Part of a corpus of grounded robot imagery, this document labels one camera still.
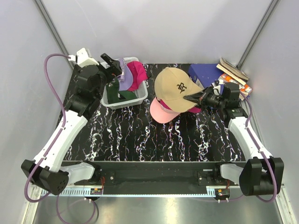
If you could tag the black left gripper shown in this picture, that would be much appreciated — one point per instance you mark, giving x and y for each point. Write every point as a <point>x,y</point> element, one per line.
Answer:
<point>113,64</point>

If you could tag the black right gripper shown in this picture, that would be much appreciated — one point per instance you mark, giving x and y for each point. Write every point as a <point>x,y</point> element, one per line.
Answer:
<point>201,97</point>

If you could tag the lavender baseball cap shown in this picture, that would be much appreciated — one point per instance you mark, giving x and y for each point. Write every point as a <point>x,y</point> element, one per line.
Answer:
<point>126,78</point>

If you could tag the beige baseball cap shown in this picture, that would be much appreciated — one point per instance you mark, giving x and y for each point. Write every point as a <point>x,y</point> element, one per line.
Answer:
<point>171,85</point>

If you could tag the dark green cap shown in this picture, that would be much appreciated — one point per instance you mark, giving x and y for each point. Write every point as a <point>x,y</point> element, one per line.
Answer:
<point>116,96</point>

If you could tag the light pink baseball cap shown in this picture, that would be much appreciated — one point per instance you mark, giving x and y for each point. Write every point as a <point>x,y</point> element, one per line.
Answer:
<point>160,112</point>

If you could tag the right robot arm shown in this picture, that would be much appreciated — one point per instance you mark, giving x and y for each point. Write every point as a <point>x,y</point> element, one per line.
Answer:
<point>262,174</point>

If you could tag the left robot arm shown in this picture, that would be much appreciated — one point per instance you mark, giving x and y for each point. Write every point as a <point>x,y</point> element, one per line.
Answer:
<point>46,170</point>

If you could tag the white plastic basket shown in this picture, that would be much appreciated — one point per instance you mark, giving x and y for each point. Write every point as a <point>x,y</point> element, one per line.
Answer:
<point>141,93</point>

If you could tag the tan paperback book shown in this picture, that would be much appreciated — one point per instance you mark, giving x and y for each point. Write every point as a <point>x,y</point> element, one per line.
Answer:
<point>232,71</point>

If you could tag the orange paperback book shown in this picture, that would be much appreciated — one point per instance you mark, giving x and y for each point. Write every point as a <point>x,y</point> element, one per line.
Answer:
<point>244,89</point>

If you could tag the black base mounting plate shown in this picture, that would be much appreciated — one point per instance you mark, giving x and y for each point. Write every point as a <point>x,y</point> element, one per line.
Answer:
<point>161,179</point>

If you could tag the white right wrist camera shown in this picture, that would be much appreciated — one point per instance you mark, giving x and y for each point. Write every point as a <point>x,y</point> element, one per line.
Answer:
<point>218,86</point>

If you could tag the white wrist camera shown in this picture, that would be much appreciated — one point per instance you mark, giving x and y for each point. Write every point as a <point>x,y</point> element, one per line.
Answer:
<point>218,86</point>
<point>82,58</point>

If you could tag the blue ring binder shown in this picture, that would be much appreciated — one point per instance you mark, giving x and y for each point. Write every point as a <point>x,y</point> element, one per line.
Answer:
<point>204,74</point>

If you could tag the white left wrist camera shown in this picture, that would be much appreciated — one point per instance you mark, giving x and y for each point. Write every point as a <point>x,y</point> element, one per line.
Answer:
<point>82,58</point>

